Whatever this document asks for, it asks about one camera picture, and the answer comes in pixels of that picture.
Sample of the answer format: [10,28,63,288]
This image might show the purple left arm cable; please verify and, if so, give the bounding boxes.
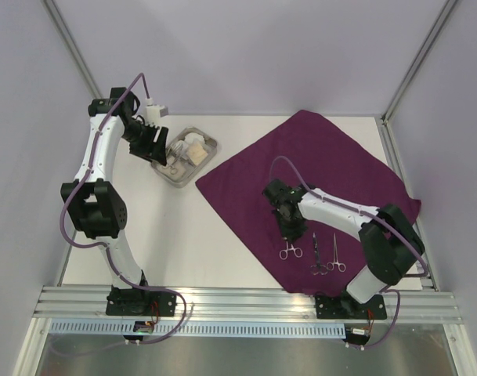
[60,72,198,356]

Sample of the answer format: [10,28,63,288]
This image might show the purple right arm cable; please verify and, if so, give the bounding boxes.
[269,155,429,352]

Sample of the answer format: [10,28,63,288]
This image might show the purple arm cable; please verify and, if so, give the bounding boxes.
[269,155,429,352]
[60,72,198,356]

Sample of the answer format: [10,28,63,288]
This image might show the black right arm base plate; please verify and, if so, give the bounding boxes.
[314,294,388,320]

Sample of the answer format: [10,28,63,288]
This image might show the black handled scissors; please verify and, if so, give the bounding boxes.
[310,233,329,275]

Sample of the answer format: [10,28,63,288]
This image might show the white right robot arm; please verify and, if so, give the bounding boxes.
[262,179,425,317]

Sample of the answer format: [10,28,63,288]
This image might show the clear packet beige gauze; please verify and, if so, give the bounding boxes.
[186,143,208,166]

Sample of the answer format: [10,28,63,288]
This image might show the steel forceps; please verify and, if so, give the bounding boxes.
[327,233,346,273]
[161,151,185,177]
[279,240,303,261]

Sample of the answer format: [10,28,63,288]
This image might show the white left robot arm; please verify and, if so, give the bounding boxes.
[60,87,168,314]

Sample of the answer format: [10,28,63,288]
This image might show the right aluminium frame post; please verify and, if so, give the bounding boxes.
[381,0,461,126]

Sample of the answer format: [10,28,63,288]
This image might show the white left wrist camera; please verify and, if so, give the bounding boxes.
[144,98,168,128]

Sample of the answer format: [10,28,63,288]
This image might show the steel instrument tray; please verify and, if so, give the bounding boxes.
[151,127,219,188]

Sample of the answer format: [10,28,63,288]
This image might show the aluminium frame post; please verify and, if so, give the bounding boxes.
[381,0,461,126]
[41,0,104,106]

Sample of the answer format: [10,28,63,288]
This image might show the aluminium front frame rail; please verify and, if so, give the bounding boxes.
[33,284,463,324]

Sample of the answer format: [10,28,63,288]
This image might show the purple cloth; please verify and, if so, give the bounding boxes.
[196,110,421,297]

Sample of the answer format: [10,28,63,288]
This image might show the white gauze pad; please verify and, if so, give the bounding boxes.
[184,132,205,145]
[170,140,188,155]

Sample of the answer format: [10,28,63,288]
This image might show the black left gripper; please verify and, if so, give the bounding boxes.
[122,121,168,166]

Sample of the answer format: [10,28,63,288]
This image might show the left aluminium frame post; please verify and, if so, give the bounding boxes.
[41,0,104,106]

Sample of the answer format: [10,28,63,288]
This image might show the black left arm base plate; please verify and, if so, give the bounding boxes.
[106,286,176,317]

